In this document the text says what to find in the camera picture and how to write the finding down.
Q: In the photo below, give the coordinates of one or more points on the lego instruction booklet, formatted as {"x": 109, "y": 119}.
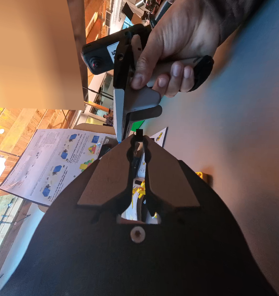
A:
{"x": 161, "y": 136}

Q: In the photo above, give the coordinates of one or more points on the green flat object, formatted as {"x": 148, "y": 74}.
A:
{"x": 137, "y": 124}

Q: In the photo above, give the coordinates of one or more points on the small orange-yellow lego piece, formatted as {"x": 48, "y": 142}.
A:
{"x": 200, "y": 175}

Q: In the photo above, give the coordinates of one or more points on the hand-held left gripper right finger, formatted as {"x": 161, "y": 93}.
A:
{"x": 169, "y": 178}

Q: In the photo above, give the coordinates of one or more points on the person's right hand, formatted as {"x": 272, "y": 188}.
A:
{"x": 185, "y": 37}

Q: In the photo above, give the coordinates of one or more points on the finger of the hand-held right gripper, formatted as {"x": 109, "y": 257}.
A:
{"x": 148, "y": 113}
{"x": 140, "y": 99}

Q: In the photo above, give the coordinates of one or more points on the printed instruction sheet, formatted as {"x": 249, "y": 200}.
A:
{"x": 49, "y": 161}

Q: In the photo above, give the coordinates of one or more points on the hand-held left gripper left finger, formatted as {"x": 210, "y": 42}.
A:
{"x": 102, "y": 178}

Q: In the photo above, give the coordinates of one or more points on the yellow lego model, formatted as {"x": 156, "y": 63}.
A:
{"x": 139, "y": 190}

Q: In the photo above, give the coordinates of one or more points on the person's right forearm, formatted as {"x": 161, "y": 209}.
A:
{"x": 241, "y": 16}

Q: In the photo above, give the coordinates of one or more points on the small black lego piece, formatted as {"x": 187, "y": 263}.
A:
{"x": 139, "y": 134}

